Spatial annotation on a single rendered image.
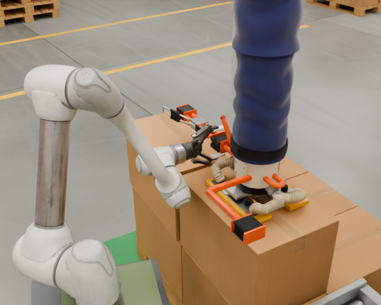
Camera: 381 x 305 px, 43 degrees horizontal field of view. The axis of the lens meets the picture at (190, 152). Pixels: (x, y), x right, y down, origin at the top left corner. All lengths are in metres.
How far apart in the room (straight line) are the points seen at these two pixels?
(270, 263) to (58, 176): 0.83
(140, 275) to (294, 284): 0.63
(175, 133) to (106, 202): 1.29
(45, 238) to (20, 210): 2.06
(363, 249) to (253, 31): 1.32
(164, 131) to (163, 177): 0.77
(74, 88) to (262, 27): 0.63
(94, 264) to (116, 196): 2.14
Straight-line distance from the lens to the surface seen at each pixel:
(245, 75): 1.74
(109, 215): 3.57
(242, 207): 1.95
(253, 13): 1.66
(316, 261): 2.08
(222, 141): 2.12
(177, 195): 1.90
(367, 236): 2.63
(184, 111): 2.40
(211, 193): 1.82
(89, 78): 1.52
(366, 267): 2.45
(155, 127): 2.63
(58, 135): 1.66
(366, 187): 4.01
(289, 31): 1.69
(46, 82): 1.63
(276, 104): 1.77
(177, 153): 2.04
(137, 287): 1.89
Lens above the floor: 2.15
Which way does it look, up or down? 30 degrees down
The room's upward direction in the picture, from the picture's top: 1 degrees counter-clockwise
